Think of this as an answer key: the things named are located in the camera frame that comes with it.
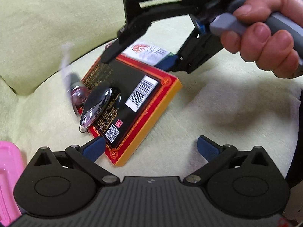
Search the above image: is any pink plastic bin lid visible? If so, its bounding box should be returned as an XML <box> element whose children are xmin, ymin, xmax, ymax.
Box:
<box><xmin>1</xmin><ymin>141</ymin><xmax>25</xmax><ymax>226</ymax></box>

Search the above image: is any green covered sofa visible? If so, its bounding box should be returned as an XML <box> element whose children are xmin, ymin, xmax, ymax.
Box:
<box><xmin>1</xmin><ymin>0</ymin><xmax>302</xmax><ymax>177</ymax></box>

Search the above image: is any white blue battery card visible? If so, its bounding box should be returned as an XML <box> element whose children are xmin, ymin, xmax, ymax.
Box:
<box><xmin>60</xmin><ymin>42</ymin><xmax>89</xmax><ymax>116</ymax></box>

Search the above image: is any right hand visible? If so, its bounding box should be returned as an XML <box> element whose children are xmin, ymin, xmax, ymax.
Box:
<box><xmin>220</xmin><ymin>0</ymin><xmax>303</xmax><ymax>79</ymax></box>

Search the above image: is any orange red box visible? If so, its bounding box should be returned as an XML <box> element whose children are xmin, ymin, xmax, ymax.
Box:
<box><xmin>82</xmin><ymin>56</ymin><xmax>182</xmax><ymax>166</ymax></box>

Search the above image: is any red white battery card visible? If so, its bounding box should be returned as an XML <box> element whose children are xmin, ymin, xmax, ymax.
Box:
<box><xmin>115</xmin><ymin>40</ymin><xmax>174</xmax><ymax>67</ymax></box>

